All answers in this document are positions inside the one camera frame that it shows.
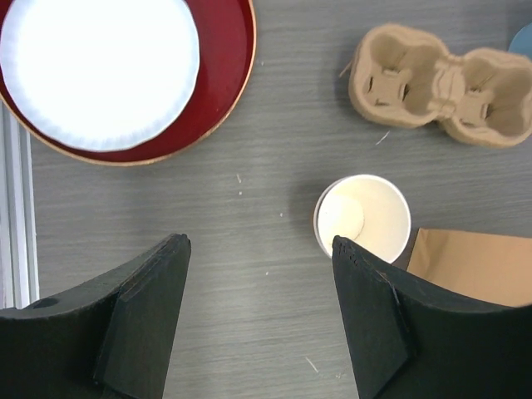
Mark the blue straw holder cup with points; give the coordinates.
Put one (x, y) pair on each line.
(522, 42)

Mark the red round tray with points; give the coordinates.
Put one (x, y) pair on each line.
(227, 42)

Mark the white paper plate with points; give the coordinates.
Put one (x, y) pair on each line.
(98, 75)

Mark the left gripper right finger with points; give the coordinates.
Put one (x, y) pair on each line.
(408, 338)

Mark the brown paper bag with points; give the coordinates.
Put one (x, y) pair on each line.
(488, 267)

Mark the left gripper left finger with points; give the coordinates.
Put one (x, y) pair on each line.
(109, 337)

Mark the aluminium front rail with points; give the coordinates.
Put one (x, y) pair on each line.
(19, 269)

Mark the stack of paper cups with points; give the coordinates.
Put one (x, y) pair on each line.
(367, 209)

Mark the cardboard cup carrier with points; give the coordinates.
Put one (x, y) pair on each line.
(403, 76)

